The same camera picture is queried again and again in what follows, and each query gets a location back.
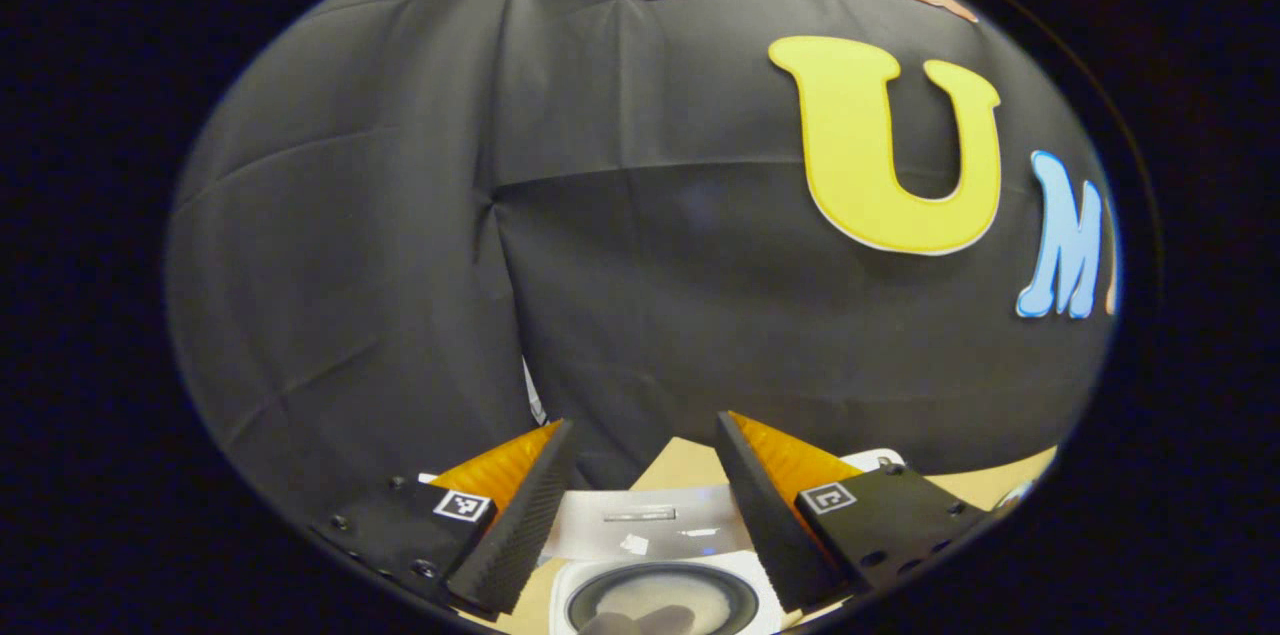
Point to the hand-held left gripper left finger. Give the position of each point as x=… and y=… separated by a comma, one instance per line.
x=520, y=535

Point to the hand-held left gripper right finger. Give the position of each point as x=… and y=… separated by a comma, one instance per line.
x=770, y=535

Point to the white rice cooker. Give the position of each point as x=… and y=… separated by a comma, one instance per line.
x=650, y=535

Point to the black backdrop cloth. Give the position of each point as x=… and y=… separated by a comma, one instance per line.
x=650, y=295

